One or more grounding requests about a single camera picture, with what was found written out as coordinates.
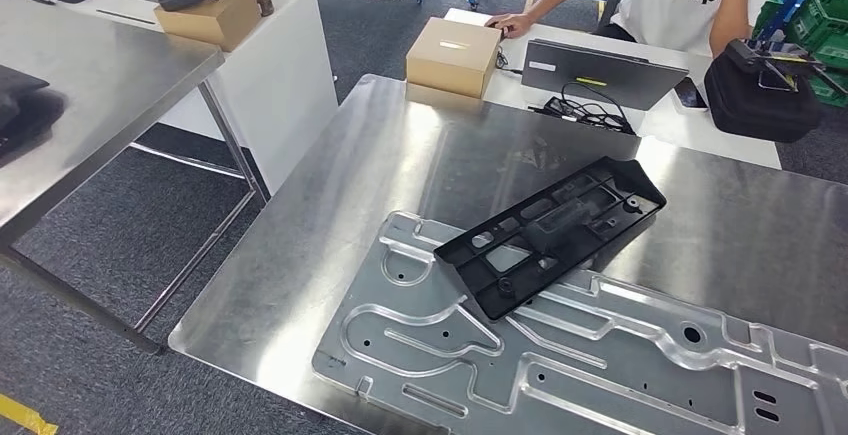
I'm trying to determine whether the person's right hand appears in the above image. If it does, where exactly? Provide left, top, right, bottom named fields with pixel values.
left=486, top=12, right=537, bottom=40

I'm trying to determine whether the black plastic mounting plate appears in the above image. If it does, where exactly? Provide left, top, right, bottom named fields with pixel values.
left=433, top=156, right=668, bottom=323

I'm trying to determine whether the stainless steel workbench table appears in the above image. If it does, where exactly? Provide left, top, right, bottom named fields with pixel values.
left=168, top=74, right=848, bottom=435

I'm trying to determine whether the brown cardboard box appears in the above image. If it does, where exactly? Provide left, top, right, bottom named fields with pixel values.
left=405, top=16, right=503, bottom=100
left=154, top=0, right=263, bottom=54

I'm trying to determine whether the grey office chair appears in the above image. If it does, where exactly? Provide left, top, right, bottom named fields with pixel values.
left=598, top=0, right=637, bottom=34

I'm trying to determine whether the person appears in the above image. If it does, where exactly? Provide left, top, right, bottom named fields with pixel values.
left=486, top=0, right=783, bottom=59

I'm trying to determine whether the white office desk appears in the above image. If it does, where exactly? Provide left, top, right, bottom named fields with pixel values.
left=443, top=7, right=783, bottom=172

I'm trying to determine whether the black smartphone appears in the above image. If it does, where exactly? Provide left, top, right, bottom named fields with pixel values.
left=673, top=76, right=709, bottom=112

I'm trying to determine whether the white desk with side panel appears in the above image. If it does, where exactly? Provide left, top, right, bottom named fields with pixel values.
left=0, top=0, right=339, bottom=195

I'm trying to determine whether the stamped sheet metal panel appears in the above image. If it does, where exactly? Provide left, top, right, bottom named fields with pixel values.
left=311, top=209, right=848, bottom=435

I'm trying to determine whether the black soft bag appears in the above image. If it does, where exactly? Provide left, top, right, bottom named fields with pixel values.
left=0, top=64, right=68, bottom=158

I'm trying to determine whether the yellow floor tape strip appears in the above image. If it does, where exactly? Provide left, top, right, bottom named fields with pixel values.
left=0, top=393, right=60, bottom=435

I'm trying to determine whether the black charger with cable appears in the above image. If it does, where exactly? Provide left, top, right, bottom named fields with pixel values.
left=529, top=80, right=637, bottom=135

